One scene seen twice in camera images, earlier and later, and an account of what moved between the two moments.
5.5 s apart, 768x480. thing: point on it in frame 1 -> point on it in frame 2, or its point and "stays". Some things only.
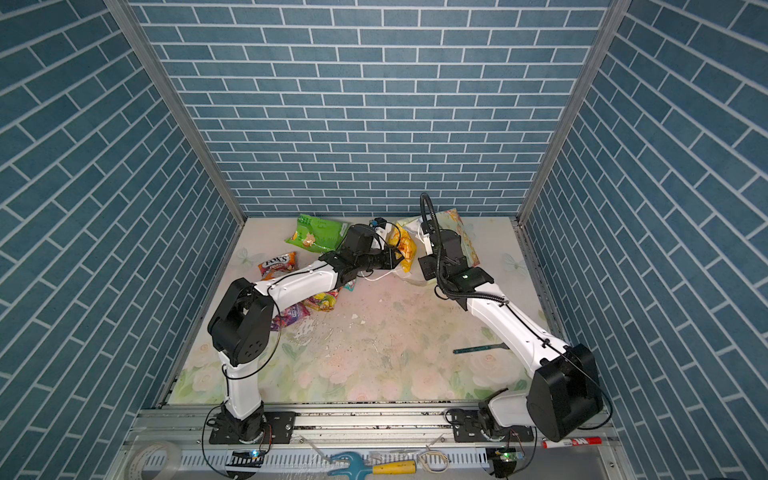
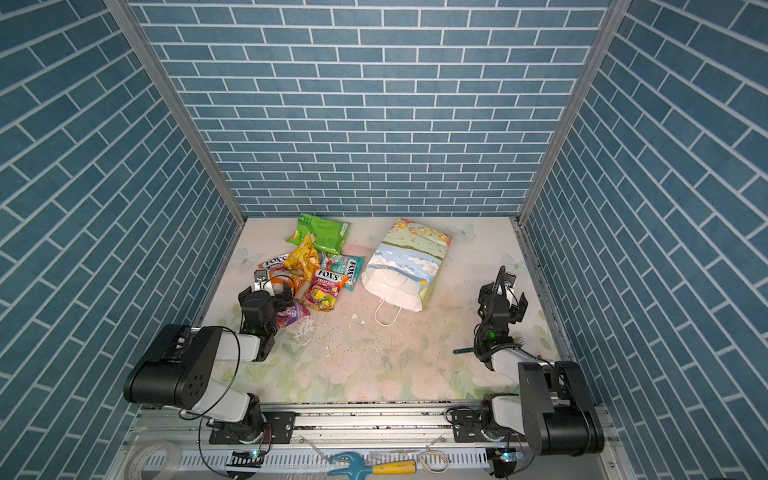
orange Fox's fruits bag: x=323 y=302 stays
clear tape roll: x=134 y=464 stays
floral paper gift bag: x=446 y=220 -> x=405 y=268
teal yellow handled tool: x=358 y=467 stays
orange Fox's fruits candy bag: x=272 y=268 stays
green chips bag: x=318 y=233 stays
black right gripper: x=426 y=265 -> x=488 y=295
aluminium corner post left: x=132 y=23 stays
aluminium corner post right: x=572 y=111 stays
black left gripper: x=389 y=260 -> x=280 y=302
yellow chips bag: x=407 y=246 -> x=306 y=259
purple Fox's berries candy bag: x=289 y=316 stays
